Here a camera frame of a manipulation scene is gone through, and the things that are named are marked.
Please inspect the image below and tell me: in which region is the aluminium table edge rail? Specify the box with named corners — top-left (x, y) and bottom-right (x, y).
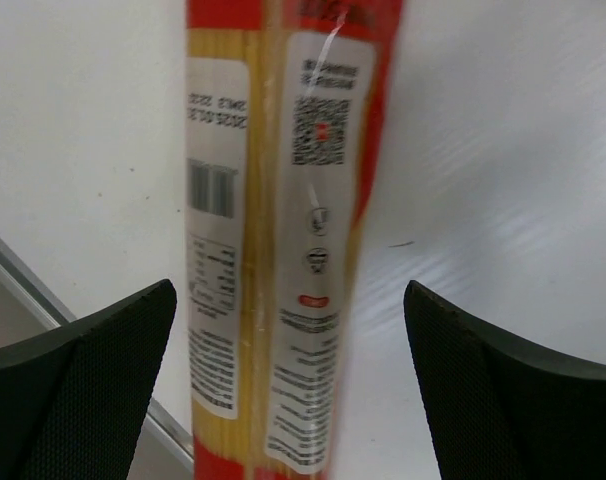
top-left (0, 238), bottom-right (194, 479)

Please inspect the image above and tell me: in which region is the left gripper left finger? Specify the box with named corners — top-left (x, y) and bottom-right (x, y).
top-left (0, 279), bottom-right (177, 479)

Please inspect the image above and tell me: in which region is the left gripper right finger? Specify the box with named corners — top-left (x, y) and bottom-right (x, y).
top-left (404, 281), bottom-right (606, 479)

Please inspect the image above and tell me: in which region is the red spaghetti bag with label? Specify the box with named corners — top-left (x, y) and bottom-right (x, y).
top-left (185, 1), bottom-right (404, 479)

